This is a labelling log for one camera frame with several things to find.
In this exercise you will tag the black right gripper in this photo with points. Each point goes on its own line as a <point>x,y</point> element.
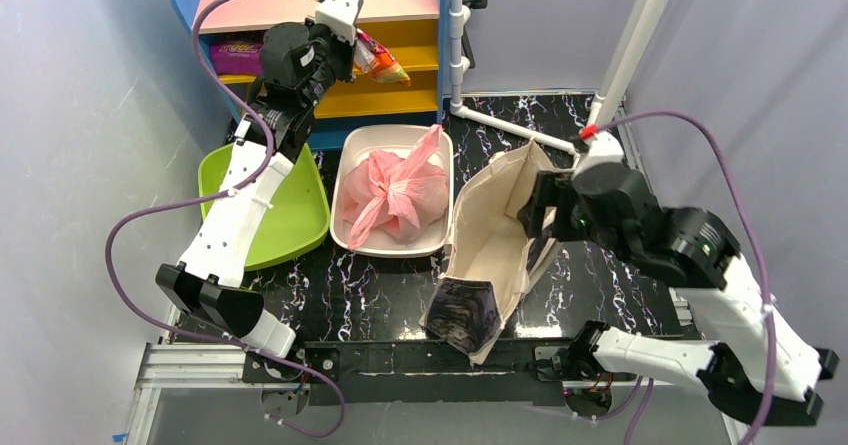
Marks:
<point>548,202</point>

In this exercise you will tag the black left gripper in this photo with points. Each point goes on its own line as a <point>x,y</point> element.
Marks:
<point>345,51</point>

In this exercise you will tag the orange Fox's candy bag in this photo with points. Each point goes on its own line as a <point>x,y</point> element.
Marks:
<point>377,62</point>

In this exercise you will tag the purple snack bag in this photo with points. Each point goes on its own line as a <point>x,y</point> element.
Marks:
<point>236,56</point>

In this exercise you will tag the beige canvas tote bag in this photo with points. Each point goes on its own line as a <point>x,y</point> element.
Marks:
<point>490,264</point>

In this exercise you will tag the pink plastic grocery bag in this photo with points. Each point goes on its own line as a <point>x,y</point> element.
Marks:
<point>400,196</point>

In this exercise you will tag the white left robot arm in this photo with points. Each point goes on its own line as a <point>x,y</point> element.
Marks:
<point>205,283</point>

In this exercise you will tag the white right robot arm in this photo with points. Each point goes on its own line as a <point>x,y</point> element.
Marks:
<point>693,253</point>

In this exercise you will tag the white rectangular tray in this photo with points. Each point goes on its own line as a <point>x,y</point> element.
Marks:
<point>399,139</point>

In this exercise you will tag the colourful wooden shelf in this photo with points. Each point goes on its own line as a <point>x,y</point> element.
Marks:
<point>413,31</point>

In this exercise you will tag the green plastic tray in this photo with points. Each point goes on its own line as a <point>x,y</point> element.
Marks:
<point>298,221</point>

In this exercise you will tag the white camera pole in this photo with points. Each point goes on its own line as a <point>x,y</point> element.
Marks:
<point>637,33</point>

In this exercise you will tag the aluminium base frame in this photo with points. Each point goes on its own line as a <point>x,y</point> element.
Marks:
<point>359,317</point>

